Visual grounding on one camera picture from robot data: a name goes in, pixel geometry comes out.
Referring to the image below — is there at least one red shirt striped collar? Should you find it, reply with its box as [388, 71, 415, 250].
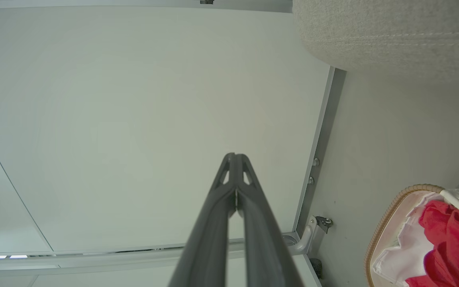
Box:
[405, 200, 459, 287]

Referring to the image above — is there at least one black foot end block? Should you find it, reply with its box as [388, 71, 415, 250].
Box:
[315, 216, 333, 234]

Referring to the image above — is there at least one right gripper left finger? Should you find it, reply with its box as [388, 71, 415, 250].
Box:
[169, 153, 237, 287]

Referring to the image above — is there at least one grey aluminium partition frame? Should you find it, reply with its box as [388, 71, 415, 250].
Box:
[0, 0, 347, 275]

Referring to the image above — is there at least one black rubber frame foot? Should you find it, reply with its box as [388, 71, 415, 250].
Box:
[310, 258, 324, 279]

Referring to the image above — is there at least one grey metal support foot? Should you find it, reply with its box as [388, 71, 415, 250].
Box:
[283, 215, 326, 256]

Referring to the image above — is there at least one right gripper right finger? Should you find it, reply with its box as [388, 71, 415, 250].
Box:
[235, 153, 304, 287]

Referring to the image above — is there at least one beige fabric sofa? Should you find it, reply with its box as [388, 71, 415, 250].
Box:
[292, 0, 459, 86]

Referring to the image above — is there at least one wicker rim laundry basket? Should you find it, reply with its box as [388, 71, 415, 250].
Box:
[364, 184, 459, 287]

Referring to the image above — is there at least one white basket liner cloth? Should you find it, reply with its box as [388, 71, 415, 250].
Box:
[373, 193, 446, 287]

